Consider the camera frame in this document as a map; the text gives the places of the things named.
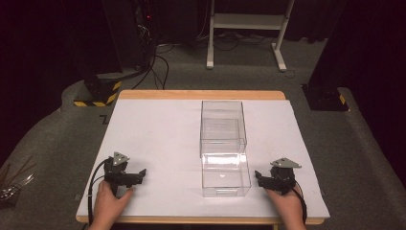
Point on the metal tool with sticks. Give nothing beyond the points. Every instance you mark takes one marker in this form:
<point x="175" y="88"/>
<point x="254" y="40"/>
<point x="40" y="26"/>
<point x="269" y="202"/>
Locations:
<point x="14" y="187"/>

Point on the clear plastic drawer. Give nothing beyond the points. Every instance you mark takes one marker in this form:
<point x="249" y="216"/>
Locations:
<point x="225" y="174"/>

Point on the wooden table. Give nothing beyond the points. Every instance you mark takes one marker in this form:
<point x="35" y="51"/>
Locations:
<point x="198" y="94"/>

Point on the white table sheet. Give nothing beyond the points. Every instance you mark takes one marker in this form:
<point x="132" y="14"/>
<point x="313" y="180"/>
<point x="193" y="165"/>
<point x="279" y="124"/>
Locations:
<point x="159" y="140"/>

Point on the black stand with striped base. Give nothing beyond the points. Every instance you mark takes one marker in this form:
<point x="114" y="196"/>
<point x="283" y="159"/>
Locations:
<point x="102" y="86"/>

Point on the clear plastic drawer case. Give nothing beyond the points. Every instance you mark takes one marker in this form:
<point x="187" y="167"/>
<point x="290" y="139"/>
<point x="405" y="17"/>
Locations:
<point x="222" y="127"/>

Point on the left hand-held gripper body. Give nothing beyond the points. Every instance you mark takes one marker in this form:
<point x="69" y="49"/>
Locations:
<point x="118" y="175"/>

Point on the person's right hand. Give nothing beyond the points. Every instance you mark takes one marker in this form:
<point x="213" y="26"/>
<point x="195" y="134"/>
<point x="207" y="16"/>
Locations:
<point x="287" y="207"/>

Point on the person's left hand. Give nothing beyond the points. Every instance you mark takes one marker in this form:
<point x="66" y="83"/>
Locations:
<point x="108" y="207"/>

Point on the black stand base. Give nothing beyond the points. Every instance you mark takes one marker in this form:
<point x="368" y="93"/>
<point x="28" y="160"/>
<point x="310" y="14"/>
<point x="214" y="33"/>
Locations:
<point x="325" y="97"/>

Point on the white metal stand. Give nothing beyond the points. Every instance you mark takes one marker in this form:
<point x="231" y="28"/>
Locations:
<point x="245" y="21"/>

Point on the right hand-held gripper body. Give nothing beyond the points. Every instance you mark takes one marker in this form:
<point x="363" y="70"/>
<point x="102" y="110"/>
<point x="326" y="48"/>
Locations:
<point x="281" y="179"/>

